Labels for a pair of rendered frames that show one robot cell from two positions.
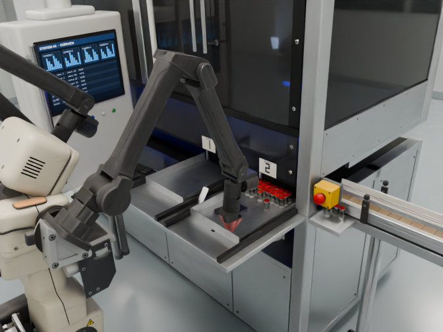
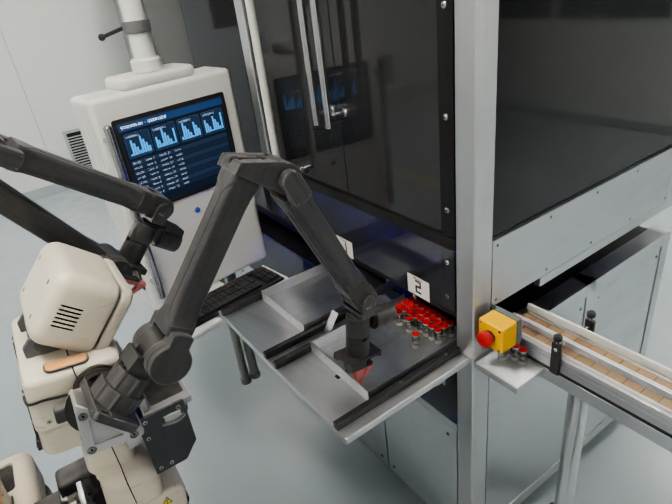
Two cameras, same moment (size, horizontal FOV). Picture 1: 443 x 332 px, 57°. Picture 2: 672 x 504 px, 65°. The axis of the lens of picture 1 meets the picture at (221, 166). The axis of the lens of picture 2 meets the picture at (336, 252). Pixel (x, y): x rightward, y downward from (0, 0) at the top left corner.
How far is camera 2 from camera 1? 0.26 m
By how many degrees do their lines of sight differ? 9
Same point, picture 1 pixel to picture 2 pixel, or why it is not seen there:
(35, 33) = (114, 109)
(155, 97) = (219, 222)
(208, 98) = (304, 213)
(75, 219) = (114, 391)
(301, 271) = (469, 431)
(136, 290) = (268, 424)
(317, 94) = (477, 193)
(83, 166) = not seen: hidden behind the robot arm
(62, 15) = (149, 81)
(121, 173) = (176, 328)
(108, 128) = not seen: hidden behind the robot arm
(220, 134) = (328, 258)
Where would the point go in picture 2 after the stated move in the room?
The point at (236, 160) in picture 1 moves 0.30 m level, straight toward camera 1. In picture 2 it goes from (356, 290) to (334, 388)
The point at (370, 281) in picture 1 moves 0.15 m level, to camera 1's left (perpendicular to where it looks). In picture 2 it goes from (570, 452) to (512, 451)
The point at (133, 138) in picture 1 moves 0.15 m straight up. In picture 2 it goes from (190, 280) to (167, 200)
